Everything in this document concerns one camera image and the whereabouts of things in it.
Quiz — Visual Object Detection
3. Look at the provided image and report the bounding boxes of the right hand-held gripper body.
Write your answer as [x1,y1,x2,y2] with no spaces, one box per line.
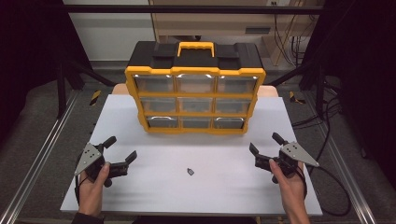
[254,141,320,185]

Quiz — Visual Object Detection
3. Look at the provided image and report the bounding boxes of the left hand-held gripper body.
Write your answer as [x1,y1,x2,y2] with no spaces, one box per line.
[74,142,130,189]

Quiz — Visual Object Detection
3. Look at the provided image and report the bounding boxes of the clear plastic drawer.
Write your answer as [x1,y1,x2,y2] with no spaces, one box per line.
[217,75,259,94]

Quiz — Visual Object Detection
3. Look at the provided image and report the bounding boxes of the yellow black drawer organizer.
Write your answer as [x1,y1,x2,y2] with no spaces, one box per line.
[124,41,267,135]

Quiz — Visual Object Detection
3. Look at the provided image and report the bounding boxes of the person's left hand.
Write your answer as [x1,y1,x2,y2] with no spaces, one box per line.
[78,161,111,217]

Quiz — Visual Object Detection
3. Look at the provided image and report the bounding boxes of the person's right hand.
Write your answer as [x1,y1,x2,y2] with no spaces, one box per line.
[268,158,308,217]

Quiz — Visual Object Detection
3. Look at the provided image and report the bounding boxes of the yellow black tape strip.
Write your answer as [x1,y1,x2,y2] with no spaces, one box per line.
[89,90,103,107]
[288,91,306,105]

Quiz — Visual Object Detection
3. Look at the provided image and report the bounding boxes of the black metal stand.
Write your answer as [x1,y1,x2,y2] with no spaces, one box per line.
[55,59,117,119]
[266,59,329,119]

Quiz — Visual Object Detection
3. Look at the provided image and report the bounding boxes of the grid of clear drawers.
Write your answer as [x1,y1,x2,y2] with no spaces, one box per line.
[133,74,247,130]

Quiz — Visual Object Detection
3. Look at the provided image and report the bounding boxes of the white panel board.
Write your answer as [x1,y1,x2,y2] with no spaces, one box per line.
[62,0,157,62]

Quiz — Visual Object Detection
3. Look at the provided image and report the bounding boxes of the beige wooden desk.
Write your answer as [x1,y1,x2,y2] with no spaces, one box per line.
[148,0,325,67]

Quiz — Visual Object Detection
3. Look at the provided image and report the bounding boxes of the aluminium floor rail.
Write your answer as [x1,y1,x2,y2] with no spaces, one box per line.
[0,90,79,224]
[302,92,378,224]

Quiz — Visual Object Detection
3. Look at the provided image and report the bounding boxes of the black floor cables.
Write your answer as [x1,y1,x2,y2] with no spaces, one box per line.
[291,78,344,133]

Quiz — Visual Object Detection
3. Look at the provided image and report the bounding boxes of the right hand-held gripper black cable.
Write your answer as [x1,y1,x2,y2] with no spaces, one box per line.
[297,164,352,217]

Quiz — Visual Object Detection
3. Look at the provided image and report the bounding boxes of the hanging cable bundle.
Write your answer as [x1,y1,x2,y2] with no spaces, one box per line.
[273,13,313,67]

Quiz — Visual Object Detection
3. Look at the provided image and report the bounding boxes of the black horizontal frame bar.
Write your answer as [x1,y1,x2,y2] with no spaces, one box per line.
[62,4,325,15]

